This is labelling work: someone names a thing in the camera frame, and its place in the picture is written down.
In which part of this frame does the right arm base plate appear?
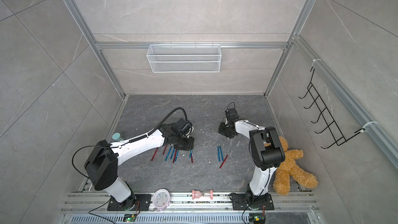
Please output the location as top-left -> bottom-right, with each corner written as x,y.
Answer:
229,192 -> 275,211

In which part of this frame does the teal hourglass timer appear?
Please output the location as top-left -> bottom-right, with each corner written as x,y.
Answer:
112,133 -> 123,142

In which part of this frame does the pink hourglass timer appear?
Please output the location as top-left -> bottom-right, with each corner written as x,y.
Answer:
192,190 -> 214,200

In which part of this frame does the brown teddy bear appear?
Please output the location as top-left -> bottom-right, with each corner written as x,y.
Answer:
273,136 -> 318,195

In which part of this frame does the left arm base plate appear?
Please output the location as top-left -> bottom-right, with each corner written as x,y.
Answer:
107,194 -> 151,211

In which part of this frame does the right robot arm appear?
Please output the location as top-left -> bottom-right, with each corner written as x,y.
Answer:
218,108 -> 285,208

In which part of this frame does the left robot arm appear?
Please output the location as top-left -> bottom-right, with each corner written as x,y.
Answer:
84,118 -> 194,203

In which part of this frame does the white wire mesh basket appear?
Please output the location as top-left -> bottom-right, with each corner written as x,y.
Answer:
147,44 -> 222,73

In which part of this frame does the black wire hook rack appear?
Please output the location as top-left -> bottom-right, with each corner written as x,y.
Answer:
299,67 -> 366,149

